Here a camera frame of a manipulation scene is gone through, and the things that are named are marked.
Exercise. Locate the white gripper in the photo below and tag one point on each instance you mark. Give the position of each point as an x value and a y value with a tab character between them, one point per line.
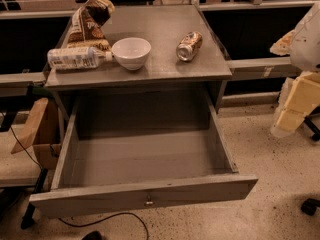
306	45

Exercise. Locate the open grey top drawer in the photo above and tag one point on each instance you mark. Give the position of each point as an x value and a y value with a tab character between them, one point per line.
117	174

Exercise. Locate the metal drawer knob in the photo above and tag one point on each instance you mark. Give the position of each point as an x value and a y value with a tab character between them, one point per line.
149	202

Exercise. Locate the black chair base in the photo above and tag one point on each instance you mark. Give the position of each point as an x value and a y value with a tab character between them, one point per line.
311	204

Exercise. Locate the grey cabinet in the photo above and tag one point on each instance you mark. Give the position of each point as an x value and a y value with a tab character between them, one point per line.
165	96

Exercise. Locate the white ceramic bowl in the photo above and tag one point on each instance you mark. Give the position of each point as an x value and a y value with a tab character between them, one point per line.
131	53

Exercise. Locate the brown chip bag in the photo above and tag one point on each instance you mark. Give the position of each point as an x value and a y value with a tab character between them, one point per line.
87	22

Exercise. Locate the white plastic bottle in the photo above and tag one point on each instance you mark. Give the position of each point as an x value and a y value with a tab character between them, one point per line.
77	58

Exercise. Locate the cardboard box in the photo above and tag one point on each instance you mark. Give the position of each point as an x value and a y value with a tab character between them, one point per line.
41	132

